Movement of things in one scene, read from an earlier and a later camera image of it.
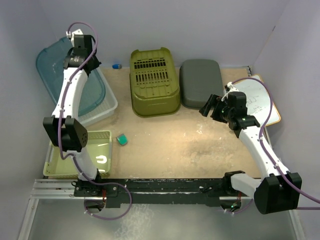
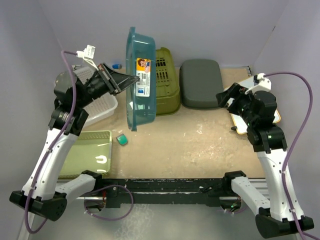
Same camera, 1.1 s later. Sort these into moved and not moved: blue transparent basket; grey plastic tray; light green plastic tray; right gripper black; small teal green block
Moved: right gripper black; blue transparent basket
Not moved: small teal green block; grey plastic tray; light green plastic tray
